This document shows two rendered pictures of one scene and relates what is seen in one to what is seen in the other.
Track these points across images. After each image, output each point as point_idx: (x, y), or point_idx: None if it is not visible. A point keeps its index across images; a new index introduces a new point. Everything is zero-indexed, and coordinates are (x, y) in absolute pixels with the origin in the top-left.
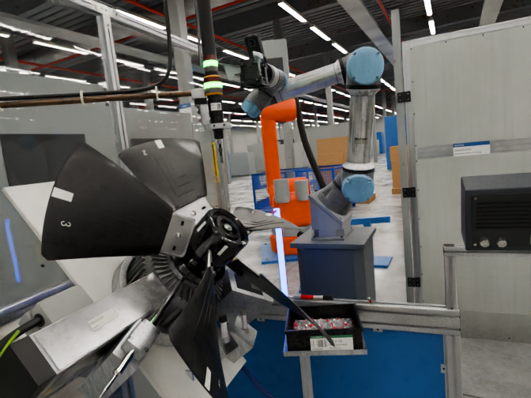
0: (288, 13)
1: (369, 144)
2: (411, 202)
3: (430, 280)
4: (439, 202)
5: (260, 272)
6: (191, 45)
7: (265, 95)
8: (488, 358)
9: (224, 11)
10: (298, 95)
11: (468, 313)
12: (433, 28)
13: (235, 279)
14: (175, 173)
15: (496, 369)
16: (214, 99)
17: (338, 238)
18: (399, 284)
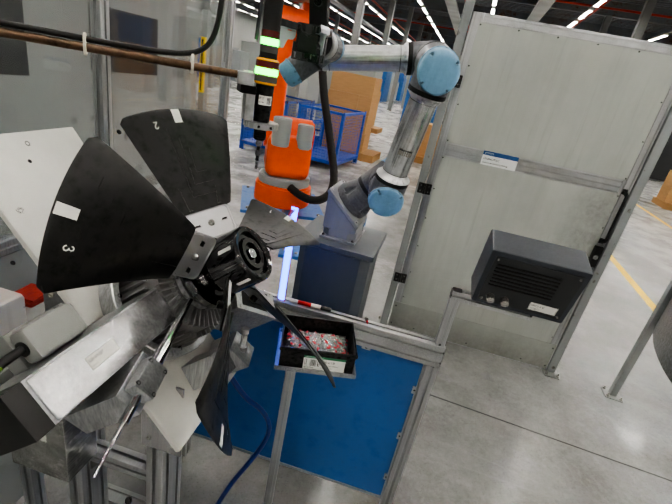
0: None
1: (412, 159)
2: (423, 199)
3: (415, 279)
4: (450, 206)
5: (237, 222)
6: None
7: (314, 65)
8: (443, 358)
9: None
10: (349, 70)
11: (440, 315)
12: None
13: (242, 293)
14: (194, 164)
15: (447, 370)
16: (265, 92)
17: (348, 243)
18: (382, 268)
